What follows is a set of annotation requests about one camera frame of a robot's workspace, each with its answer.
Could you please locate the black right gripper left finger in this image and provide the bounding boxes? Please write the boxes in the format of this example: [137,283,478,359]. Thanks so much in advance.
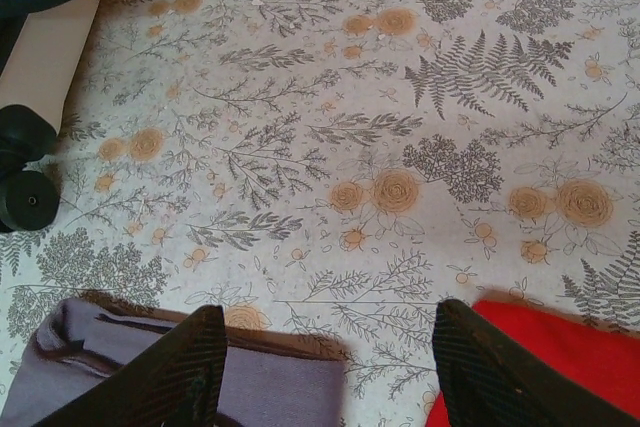
[32,303,230,427]

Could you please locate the red cloth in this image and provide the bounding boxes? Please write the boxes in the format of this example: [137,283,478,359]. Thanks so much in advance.
[427,299,640,427]

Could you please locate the floral print tablecloth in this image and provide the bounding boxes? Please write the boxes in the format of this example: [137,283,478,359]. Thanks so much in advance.
[0,0,640,427]

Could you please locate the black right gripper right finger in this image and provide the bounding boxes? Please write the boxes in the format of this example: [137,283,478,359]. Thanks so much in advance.
[431,298,640,427]

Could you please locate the white hard-shell suitcase black wheels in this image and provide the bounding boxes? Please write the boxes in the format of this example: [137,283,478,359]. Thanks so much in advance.
[0,0,109,234]

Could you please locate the purple grey cloth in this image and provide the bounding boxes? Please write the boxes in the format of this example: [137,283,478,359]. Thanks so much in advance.
[0,296,349,427]

